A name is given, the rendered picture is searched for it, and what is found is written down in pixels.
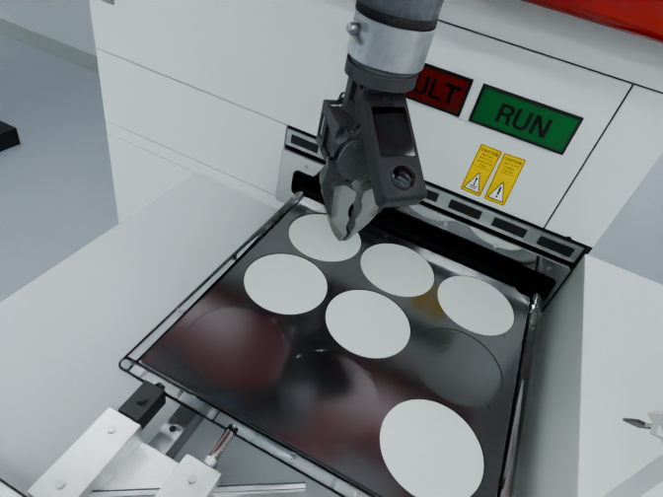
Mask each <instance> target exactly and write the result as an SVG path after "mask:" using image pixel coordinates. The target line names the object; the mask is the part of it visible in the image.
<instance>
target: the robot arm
mask: <svg viewBox="0 0 663 497"><path fill-rule="evenodd" d="M443 3H444V0H356V4H355V12H354V18H353V22H349V23H348V24H347V26H346V31H347V32H348V33H349V34H350V36H349V41H348V46H347V52H348V54H347V57H346V62H345V67H344V72H345V74H346V75H347V76H348V79H347V84H346V88H345V92H342V93H341V94H340V95H339V97H338V99H337V100H324V101H323V107H322V112H321V117H320V122H319V128H318V133H317V138H316V142H317V144H318V146H319V148H320V150H321V153H322V156H323V158H324V160H325V162H326V164H325V165H324V166H323V167H322V169H321V172H320V189H321V193H322V196H323V200H324V202H325V205H326V212H327V216H328V220H329V223H330V226H331V230H332V232H333V234H334V235H335V237H336V238H337V239H338V240H339V241H347V240H349V239H350V238H351V237H353V236H354V235H355V234H356V233H358V232H359V231H360V230H361V229H362V228H364V227H365V226H366V225H367V224H368V223H369V222H370V221H371V220H372V219H373V218H374V217H375V216H376V214H377V213H380V212H381V211H382V209H383V208H384V207H393V206H408V205H416V204H418V203H419V202H420V201H422V200H423V199H424V198H425V197H426V195H427V190H426V186H425V181H424V177H423V173H422V168H421V164H420V160H419V156H418V151H417V147H416V142H415V138H414V133H413V129H412V124H411V120H410V116H409V111H408V107H407V102H406V98H405V93H406V92H409V91H411V90H413V89H414V87H415V83H416V80H417V77H418V74H419V72H420V71H421V70H423V66H424V63H425V60H426V57H427V54H428V51H429V48H430V45H431V42H432V39H433V36H434V33H435V30H436V24H437V21H438V18H439V15H440V12H441V9H442V6H443ZM343 94H344V97H343V96H342V95H343ZM331 105H333V106H331ZM334 105H335V106H334ZM337 105H338V106H337ZM339 105H341V106H339ZM324 117H325V119H324ZM323 122H324V124H323ZM322 127H323V129H322ZM321 131H322V134H321ZM357 180H362V181H361V182H359V181H357ZM352 183H353V184H352ZM352 203H353V210H352V211H351V219H350V221H349V217H348V209H349V207H350V205H351V204H352ZM348 221H349V222H348Z"/></svg>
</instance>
